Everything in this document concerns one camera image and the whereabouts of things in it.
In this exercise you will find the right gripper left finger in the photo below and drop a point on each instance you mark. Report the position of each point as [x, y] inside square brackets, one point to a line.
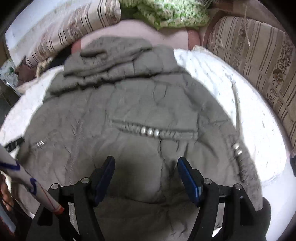
[88, 193]

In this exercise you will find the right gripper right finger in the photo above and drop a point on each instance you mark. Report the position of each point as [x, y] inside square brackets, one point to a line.
[204, 193]

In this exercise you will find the olive green hooded puffer jacket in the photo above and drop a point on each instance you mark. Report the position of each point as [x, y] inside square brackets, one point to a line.
[125, 98]

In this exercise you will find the person's right hand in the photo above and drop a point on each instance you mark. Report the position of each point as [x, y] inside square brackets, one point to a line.
[7, 199]

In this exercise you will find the white leaf-print bed quilt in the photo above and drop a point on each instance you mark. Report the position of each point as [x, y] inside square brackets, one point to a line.
[258, 126]

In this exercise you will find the brown garment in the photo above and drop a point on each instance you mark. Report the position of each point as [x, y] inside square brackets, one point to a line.
[25, 73]

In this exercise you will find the striped floral pillow at right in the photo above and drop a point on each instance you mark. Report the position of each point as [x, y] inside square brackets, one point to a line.
[265, 56]

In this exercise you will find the striped floral pillow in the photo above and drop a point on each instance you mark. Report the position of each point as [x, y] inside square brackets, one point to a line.
[265, 56]
[82, 21]

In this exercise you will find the pink folded blanket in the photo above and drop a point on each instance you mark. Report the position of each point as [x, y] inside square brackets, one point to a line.
[183, 38]

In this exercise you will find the striped floral pillow at left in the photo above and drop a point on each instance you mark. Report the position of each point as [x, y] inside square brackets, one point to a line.
[82, 21]

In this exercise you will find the green white patterned blanket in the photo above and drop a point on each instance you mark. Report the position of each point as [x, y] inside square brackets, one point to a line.
[167, 14]

